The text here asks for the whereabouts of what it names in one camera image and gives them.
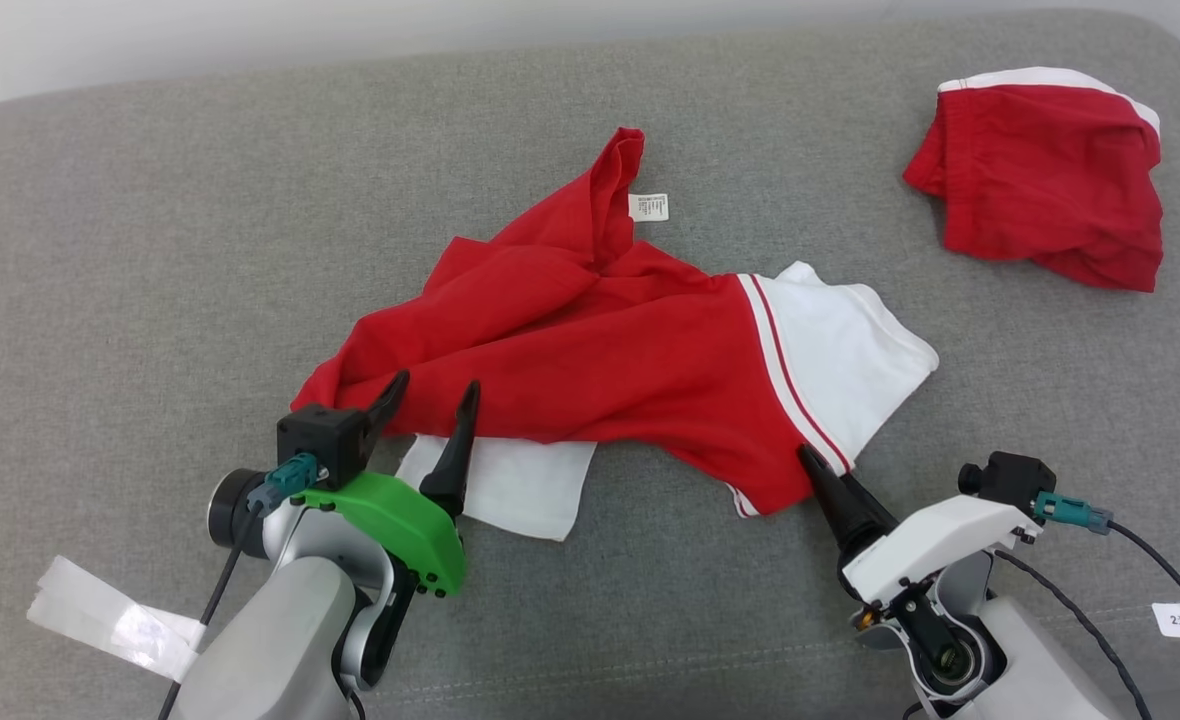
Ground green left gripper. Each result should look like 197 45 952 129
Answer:
300 369 482 599

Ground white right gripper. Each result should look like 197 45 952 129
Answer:
797 443 1039 609

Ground red white basketball jersey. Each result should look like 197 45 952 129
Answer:
290 127 941 543

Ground red basketball shorts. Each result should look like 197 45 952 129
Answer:
902 66 1166 294

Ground grey fabric sofa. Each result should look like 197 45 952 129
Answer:
0 10 1180 720

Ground teal cable connector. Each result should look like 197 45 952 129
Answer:
1033 490 1114 534
245 452 323 516

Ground black left camera cable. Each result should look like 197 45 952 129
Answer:
155 505 261 720

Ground black camera cable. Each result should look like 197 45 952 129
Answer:
155 505 261 720
1105 518 1180 651

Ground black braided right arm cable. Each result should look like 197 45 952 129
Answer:
990 548 1151 720

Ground black right camera cable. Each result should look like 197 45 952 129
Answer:
1105 518 1180 651

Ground white tape cable flag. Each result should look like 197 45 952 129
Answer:
26 555 206 684

